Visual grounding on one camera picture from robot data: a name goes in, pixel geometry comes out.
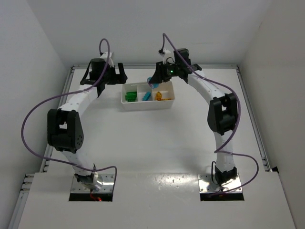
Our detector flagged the teal frog lily lego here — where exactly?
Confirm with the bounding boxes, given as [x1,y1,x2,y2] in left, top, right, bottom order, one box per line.
[147,77,159,89]

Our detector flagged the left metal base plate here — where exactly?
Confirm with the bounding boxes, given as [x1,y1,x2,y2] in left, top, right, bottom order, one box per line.
[71,173,115,194]

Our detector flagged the yellow round face lego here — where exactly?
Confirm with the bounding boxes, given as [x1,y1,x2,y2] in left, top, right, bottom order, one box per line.
[155,92,163,101]

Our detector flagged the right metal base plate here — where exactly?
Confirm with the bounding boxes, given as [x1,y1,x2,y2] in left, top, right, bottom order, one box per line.
[198,174,243,194]

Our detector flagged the green lego plate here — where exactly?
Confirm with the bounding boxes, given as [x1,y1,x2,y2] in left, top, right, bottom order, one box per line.
[125,91,137,103]

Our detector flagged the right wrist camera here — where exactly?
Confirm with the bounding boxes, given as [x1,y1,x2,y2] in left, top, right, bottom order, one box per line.
[158,49,172,64]

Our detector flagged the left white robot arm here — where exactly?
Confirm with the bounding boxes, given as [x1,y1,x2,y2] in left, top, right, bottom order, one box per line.
[47,52,127,190]

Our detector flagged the teal 2x4 lego brick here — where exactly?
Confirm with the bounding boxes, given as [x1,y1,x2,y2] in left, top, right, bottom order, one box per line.
[142,92,152,102]

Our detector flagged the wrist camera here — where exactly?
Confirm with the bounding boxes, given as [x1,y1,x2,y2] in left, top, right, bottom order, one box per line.
[100,52,114,68]
[158,49,172,64]

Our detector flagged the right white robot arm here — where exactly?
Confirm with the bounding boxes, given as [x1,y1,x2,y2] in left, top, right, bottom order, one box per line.
[148,48,240,185]

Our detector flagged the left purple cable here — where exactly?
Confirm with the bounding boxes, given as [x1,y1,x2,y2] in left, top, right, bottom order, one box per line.
[20,38,117,189]

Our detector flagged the white three-compartment tray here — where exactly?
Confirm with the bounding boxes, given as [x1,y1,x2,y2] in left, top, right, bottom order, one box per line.
[121,82,175,111]

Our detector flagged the metal base plate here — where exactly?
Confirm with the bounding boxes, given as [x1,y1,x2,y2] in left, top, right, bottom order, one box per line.
[198,174,243,194]
[71,173,115,194]

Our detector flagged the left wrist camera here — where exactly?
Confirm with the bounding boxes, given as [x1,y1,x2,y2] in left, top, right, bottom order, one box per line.
[100,52,114,68]

